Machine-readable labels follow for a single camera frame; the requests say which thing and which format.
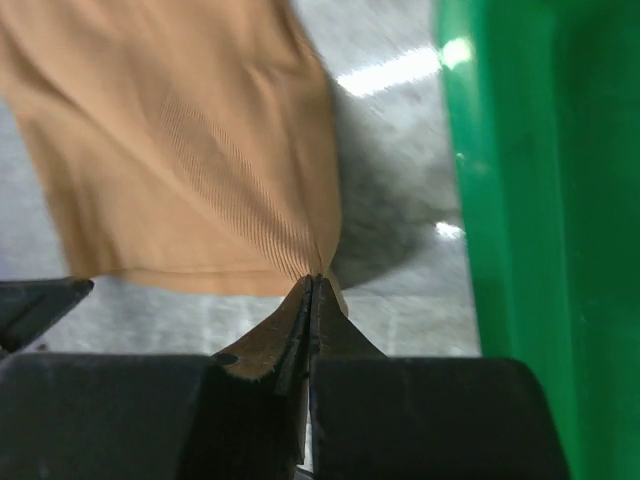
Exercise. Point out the tan tank top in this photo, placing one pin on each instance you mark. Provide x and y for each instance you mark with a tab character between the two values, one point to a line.
187	145

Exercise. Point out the green plastic bin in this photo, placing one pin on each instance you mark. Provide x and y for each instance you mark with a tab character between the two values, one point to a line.
543	100

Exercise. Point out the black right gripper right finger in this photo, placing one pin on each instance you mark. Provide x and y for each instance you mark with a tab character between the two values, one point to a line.
380	417

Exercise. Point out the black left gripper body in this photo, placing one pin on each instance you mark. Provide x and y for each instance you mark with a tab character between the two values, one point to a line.
30	308

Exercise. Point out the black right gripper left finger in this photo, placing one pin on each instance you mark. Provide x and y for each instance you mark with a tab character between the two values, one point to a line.
237	414

